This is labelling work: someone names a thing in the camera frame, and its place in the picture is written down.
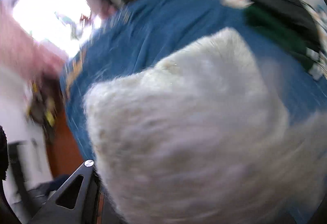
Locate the green folded garment white stripes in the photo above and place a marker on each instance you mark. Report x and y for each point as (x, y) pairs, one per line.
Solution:
(276, 32)

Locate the blue striped bed sheet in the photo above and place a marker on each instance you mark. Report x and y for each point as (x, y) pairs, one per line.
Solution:
(158, 30)

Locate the window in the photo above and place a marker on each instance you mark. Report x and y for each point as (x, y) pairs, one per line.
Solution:
(51, 14)

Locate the black folded garment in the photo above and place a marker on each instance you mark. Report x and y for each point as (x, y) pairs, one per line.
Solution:
(286, 12)

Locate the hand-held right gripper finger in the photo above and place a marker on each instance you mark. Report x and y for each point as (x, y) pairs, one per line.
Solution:
(88, 183)

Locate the cream tweed jacket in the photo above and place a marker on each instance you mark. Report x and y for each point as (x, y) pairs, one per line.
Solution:
(194, 124)

